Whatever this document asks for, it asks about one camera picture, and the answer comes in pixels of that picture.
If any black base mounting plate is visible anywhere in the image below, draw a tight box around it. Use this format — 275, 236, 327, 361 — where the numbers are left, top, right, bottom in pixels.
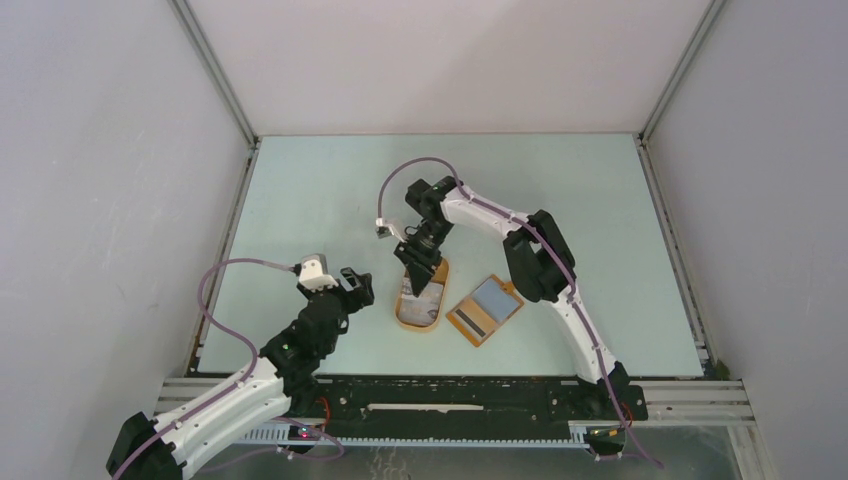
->
286, 374, 649, 441

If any orange leather card holder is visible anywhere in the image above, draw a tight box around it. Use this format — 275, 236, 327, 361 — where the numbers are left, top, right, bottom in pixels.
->
446, 275, 525, 347

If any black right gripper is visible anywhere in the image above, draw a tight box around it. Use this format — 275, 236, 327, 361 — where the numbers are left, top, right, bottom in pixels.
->
394, 221, 454, 298

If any silver patterned card in tray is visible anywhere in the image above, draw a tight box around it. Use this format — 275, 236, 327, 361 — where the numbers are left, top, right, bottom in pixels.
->
395, 277, 445, 329

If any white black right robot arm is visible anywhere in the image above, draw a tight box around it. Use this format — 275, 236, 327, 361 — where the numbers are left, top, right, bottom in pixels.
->
392, 176, 630, 418

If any beige oval plastic tray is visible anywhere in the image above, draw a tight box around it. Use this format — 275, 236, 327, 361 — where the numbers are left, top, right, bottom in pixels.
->
394, 258, 450, 333

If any gold card with black stripe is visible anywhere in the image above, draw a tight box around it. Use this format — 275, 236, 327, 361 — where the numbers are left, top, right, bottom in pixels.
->
452, 298, 497, 341

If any white slotted cable duct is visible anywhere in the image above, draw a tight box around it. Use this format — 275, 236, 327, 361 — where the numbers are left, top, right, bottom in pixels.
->
173, 423, 591, 449

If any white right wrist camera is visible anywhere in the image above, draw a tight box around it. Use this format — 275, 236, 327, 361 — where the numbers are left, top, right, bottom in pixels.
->
375, 217, 408, 242

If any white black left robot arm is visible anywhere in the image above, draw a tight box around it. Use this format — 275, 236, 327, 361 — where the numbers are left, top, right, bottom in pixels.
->
105, 254, 375, 479

